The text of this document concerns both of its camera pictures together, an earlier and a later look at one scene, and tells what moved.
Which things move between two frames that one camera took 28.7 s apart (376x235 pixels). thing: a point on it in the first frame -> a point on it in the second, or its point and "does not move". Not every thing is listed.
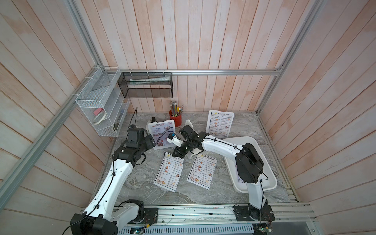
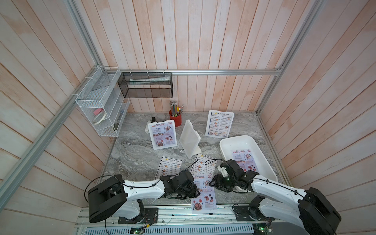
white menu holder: [220, 124] does not move
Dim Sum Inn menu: [169, 173] does not move
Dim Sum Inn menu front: [202, 171] does not move
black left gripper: [149, 142] -> [193, 189]
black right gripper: [180, 154] -> [218, 181]
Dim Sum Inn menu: [220, 124] does not move
